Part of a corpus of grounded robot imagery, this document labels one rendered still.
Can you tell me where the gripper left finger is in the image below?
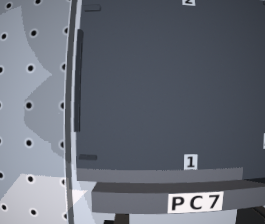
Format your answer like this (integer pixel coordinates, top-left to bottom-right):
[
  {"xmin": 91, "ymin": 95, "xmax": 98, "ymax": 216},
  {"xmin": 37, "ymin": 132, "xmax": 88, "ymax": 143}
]
[{"xmin": 103, "ymin": 213, "xmax": 129, "ymax": 224}]

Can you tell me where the dark grey plate carrier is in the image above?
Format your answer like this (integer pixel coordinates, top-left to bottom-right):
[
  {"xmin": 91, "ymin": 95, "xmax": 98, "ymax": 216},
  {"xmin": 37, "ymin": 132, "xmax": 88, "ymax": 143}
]
[{"xmin": 74, "ymin": 0, "xmax": 265, "ymax": 214}]

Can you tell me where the grey flat base plate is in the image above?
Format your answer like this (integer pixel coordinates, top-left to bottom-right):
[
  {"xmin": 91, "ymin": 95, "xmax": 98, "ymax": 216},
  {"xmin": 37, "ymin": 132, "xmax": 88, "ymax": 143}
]
[{"xmin": 0, "ymin": 0, "xmax": 71, "ymax": 224}]

